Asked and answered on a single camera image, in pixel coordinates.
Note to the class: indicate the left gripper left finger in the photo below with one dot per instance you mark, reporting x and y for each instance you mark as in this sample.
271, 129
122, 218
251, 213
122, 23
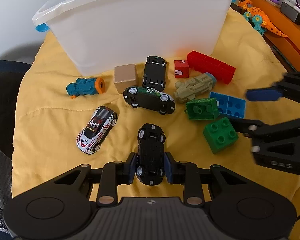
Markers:
110, 177

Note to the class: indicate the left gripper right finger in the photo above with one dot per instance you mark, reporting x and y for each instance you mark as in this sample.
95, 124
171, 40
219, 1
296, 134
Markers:
189, 176

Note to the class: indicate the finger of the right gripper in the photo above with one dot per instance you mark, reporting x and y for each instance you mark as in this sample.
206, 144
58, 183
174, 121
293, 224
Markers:
288, 87
257, 129

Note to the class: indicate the green drill toy block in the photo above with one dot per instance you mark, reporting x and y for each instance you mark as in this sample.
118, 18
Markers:
202, 109

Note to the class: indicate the long red brick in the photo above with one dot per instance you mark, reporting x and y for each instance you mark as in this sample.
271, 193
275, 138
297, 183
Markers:
203, 63

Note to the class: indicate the small red cube block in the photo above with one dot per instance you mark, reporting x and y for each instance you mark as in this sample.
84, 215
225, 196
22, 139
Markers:
181, 69

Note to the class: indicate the wooden cube block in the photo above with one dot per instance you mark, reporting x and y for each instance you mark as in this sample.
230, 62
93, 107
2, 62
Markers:
125, 76

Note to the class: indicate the upside-down black toy car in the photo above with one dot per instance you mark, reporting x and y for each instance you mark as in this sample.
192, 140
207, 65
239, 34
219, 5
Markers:
154, 73

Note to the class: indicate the blue flat brick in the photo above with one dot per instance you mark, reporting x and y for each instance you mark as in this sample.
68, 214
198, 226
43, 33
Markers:
230, 106

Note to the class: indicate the orange box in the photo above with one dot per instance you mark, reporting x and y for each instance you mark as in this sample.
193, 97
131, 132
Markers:
290, 46

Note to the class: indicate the green square brick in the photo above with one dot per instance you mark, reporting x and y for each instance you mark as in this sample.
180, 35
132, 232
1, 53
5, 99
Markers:
220, 135

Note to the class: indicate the white red toy car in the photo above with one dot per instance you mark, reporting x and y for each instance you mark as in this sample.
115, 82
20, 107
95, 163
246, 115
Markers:
90, 138

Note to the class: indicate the yellow cloth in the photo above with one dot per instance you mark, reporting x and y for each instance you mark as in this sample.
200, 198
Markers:
47, 121

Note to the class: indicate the orange teal toy dinosaur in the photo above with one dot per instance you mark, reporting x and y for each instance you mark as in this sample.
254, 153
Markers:
258, 18

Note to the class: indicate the olive tan toy tank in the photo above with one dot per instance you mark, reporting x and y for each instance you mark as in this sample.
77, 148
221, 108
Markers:
193, 87

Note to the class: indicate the green black toy car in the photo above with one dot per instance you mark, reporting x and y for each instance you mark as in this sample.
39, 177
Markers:
149, 98

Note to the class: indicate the teal orange toy vehicle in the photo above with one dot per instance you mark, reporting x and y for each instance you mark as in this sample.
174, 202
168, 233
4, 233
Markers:
83, 86

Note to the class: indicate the dark blue bag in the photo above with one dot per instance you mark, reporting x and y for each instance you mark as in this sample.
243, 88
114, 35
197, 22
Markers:
11, 75

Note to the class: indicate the translucent white plastic bin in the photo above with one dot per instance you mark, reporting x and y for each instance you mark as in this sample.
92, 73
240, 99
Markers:
98, 35

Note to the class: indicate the blue plastic toy piece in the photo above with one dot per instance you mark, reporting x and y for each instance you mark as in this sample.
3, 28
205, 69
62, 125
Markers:
42, 28

